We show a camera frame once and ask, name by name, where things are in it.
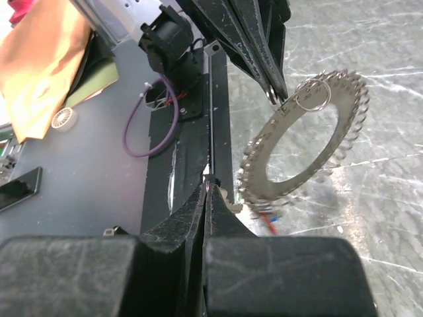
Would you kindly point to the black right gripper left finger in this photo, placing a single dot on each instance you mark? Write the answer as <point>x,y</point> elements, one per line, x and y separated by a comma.
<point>158,273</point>

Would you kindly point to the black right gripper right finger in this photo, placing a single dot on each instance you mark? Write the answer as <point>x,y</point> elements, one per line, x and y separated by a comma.
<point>249,275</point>

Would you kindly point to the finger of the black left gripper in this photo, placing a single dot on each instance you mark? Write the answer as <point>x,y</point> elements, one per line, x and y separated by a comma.
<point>217,21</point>
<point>263,23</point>

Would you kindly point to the blue tagged key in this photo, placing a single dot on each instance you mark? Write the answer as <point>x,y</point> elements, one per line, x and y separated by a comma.
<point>235,208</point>

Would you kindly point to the red key tag on disc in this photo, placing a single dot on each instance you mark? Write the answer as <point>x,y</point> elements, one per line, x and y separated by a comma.
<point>268,223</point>

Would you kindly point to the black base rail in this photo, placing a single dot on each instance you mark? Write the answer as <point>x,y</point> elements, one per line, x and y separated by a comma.
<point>205,142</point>

